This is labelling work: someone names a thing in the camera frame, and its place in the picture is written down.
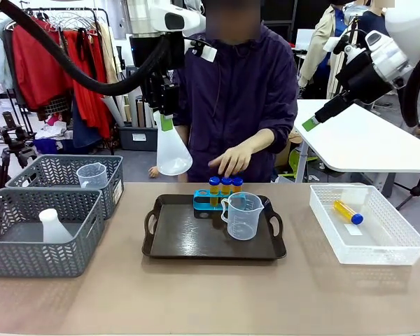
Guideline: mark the yellow tube blue cap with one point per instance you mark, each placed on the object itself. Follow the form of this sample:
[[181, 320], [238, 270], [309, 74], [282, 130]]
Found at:
[[226, 187], [214, 190], [237, 185], [348, 211]]

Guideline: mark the person right forearm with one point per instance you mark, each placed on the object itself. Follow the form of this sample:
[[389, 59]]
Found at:
[[185, 134]]

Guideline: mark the beige coat mannequin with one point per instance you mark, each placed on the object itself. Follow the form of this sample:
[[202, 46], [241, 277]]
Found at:
[[322, 45]]

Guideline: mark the person in purple jacket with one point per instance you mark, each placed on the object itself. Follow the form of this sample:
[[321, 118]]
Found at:
[[241, 94]]

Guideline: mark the blue storage box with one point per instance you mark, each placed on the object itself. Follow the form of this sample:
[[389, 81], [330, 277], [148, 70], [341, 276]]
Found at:
[[49, 146]]

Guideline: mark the blue test tube rack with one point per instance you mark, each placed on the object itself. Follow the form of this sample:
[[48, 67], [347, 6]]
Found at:
[[203, 203]]

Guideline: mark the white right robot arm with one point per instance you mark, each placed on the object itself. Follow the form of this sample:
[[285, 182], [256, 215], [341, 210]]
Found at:
[[402, 42]]

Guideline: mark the long red hanging dress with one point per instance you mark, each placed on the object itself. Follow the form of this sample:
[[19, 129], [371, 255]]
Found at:
[[91, 105]]

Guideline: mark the dark brown serving tray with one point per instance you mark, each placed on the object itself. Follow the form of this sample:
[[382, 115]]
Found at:
[[196, 238]]

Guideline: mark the grey basket holding beakers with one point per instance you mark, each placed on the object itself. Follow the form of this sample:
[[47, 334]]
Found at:
[[115, 189]]

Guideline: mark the cardboard box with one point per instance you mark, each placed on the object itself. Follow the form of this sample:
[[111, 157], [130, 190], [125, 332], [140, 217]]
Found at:
[[283, 147]]

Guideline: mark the white plastic conical flask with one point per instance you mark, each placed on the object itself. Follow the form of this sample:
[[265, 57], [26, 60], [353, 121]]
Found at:
[[173, 157], [54, 227]]

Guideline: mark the grey hoodie mannequin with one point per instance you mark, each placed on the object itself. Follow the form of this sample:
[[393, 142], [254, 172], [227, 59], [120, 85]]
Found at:
[[192, 4]]

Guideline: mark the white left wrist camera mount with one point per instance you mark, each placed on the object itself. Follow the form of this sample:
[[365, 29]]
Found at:
[[206, 53]]

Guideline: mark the light grey paper roll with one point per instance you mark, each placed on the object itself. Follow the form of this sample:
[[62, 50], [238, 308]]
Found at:
[[115, 112]]

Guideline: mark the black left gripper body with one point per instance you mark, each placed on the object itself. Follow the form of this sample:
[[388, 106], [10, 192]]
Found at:
[[162, 96]]

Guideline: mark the figure in blue shirt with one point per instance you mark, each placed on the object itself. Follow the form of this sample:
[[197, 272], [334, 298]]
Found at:
[[372, 22]]

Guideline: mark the red hanging garment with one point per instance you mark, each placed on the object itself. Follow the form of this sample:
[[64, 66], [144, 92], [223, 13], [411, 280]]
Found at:
[[38, 70]]

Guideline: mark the brown paper roll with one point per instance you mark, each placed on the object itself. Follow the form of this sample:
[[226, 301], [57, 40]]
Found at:
[[140, 113]]

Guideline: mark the white plastic basket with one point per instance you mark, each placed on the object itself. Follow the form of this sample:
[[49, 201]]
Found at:
[[367, 241]]

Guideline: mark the grey basket holding flasks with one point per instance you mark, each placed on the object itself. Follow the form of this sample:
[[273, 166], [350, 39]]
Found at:
[[38, 259]]

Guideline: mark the pale blue hanging garment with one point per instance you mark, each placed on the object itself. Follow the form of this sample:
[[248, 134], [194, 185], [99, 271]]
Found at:
[[0, 56]]

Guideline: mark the clear plastic measuring beaker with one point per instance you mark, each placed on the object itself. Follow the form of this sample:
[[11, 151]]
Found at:
[[243, 220], [92, 175]]

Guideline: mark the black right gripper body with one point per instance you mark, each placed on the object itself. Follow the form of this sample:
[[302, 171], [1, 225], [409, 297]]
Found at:
[[360, 78]]

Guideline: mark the person left forearm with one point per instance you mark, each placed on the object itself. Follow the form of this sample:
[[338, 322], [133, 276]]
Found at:
[[262, 140]]

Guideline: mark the grey storage bin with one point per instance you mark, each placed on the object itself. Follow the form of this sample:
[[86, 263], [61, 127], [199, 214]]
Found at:
[[136, 138]]

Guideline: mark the black clothes rack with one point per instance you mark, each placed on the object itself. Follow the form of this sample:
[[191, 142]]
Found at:
[[106, 21]]

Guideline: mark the black light stand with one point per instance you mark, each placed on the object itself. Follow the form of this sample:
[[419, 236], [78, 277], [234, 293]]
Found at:
[[416, 189]]

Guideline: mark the beige hanging garment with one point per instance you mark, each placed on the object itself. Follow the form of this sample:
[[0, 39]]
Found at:
[[108, 49]]

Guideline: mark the white background table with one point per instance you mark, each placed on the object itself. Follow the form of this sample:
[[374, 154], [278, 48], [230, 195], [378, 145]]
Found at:
[[378, 140]]

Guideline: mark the black camera tripod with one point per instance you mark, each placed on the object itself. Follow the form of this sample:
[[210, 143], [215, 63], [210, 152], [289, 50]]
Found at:
[[10, 150]]

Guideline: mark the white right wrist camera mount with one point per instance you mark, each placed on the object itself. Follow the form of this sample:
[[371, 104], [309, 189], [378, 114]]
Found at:
[[332, 43]]

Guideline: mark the person left hand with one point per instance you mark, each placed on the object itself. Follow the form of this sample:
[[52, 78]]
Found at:
[[234, 159]]

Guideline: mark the green chair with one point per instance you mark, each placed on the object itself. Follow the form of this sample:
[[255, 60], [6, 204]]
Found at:
[[297, 161]]

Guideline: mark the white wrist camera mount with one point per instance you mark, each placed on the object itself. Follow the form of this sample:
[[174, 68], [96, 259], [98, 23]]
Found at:
[[332, 43], [206, 53]]

